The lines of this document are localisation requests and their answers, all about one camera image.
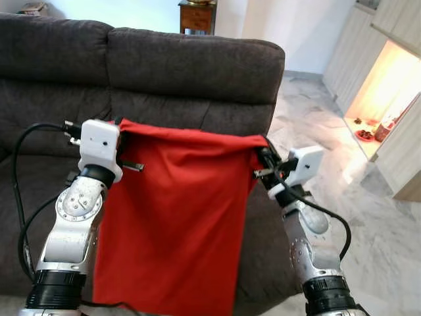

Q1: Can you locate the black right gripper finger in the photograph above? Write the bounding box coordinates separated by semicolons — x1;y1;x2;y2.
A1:
261;134;280;166

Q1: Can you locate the grey fabric two-seat sofa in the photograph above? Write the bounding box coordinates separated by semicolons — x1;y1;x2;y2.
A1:
0;13;305;316

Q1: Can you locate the red bowl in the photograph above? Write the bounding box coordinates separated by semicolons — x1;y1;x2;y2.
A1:
355;129;375;143

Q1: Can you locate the brown wooden cabinet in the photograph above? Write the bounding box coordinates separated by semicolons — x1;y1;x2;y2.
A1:
178;0;218;36

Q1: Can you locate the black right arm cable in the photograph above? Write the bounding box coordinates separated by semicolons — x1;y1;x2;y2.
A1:
282;186;353;262

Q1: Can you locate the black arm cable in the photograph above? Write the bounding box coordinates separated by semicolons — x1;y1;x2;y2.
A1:
12;121;84;280
282;186;353;262

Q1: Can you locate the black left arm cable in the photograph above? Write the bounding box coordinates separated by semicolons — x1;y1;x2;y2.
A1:
12;121;84;280

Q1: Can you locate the white wall cabinet unit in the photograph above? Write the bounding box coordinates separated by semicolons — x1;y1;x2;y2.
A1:
322;0;421;202

